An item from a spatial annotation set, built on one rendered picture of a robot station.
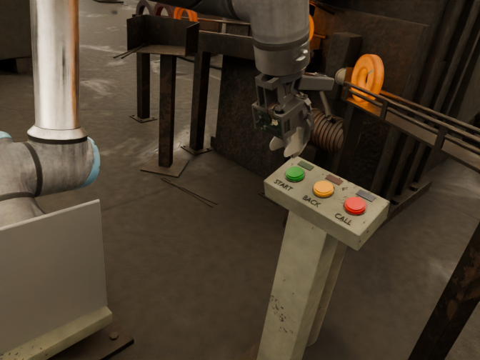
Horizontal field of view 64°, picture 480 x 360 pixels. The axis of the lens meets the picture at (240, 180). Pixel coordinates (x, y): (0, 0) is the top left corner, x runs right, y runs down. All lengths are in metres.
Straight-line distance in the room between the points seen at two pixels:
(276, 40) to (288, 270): 0.53
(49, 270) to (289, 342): 0.60
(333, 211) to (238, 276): 0.73
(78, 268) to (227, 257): 0.64
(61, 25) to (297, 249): 0.78
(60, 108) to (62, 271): 0.41
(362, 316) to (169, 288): 0.66
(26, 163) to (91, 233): 0.24
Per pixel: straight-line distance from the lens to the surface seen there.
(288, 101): 0.70
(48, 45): 1.10
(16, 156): 1.10
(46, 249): 0.98
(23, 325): 1.11
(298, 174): 0.84
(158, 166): 2.07
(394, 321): 1.48
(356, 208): 0.78
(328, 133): 1.44
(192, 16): 2.16
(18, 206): 1.04
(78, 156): 1.14
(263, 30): 0.62
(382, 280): 1.62
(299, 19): 0.62
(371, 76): 1.31
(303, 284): 0.91
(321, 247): 0.83
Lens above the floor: 0.99
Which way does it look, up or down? 29 degrees down
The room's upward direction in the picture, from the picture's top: 8 degrees clockwise
